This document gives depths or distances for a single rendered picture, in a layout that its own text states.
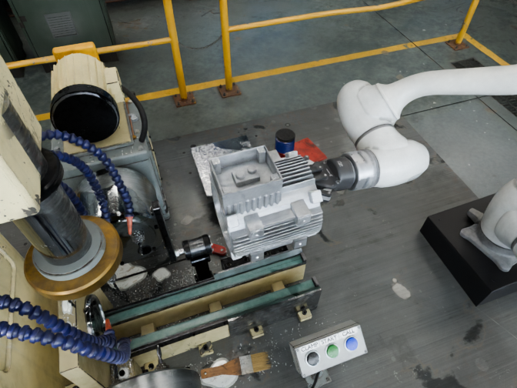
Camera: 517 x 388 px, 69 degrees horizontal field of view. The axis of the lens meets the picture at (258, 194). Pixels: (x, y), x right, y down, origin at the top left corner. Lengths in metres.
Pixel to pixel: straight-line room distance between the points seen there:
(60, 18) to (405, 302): 3.43
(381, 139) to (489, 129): 2.67
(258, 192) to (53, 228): 0.36
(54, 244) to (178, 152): 1.08
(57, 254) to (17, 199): 0.21
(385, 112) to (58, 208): 0.71
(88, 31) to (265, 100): 1.69
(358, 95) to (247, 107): 2.35
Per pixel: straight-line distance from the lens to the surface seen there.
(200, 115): 3.22
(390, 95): 0.97
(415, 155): 0.93
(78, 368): 0.95
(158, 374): 0.87
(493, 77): 0.95
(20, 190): 0.57
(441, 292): 1.44
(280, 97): 3.38
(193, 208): 1.51
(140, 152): 1.24
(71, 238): 0.74
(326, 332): 0.98
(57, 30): 3.94
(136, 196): 1.14
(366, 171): 0.86
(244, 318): 1.14
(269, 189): 0.73
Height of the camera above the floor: 1.98
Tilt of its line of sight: 50 degrees down
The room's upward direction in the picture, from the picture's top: straight up
